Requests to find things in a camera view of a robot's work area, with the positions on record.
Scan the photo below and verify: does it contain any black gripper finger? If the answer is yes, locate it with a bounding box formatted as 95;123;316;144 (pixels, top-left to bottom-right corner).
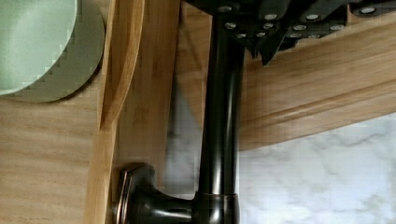
184;0;395;65

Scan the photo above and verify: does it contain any wooden cutting board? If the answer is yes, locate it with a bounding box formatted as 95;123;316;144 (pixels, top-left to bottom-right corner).
177;0;395;150

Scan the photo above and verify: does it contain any green ceramic bowl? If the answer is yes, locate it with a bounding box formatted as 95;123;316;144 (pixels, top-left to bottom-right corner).
0;0;105;103

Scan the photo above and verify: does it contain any wooden drawer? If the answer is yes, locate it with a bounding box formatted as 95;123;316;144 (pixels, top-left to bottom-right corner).
0;0;180;224

